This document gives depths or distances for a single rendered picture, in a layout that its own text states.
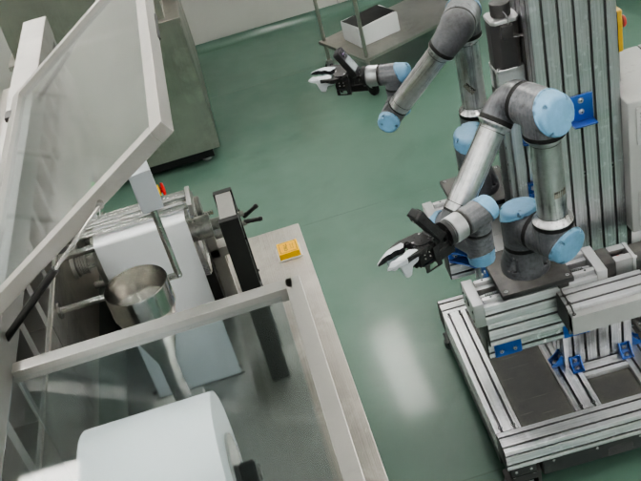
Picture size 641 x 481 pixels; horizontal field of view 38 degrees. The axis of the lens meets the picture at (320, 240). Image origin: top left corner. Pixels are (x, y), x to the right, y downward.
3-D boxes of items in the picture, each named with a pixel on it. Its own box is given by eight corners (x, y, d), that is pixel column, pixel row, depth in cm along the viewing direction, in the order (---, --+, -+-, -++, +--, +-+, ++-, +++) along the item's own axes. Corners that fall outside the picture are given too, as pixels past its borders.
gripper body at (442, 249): (426, 275, 237) (462, 252, 241) (418, 246, 233) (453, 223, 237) (408, 266, 243) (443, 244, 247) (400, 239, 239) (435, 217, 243)
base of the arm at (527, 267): (540, 245, 294) (537, 219, 288) (558, 272, 281) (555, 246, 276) (494, 259, 293) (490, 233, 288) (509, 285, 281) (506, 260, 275)
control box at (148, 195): (171, 204, 205) (156, 166, 200) (142, 215, 204) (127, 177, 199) (165, 191, 211) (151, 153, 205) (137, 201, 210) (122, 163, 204)
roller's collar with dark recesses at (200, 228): (216, 240, 247) (209, 220, 244) (195, 246, 247) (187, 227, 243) (214, 228, 253) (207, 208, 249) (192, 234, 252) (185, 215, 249)
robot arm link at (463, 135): (454, 174, 321) (448, 139, 313) (461, 153, 331) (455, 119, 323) (488, 172, 316) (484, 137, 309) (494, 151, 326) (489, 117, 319)
